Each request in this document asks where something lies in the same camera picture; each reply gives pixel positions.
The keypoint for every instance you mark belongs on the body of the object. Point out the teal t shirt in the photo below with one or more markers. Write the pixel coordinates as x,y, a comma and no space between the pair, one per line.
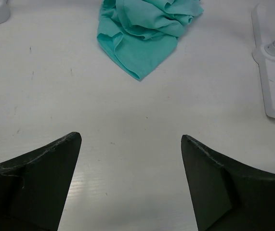
138,35

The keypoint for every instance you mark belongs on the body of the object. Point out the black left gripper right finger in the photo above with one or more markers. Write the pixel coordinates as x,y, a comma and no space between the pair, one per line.
226,194

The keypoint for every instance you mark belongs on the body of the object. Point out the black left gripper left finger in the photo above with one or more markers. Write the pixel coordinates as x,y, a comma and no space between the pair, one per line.
34,186

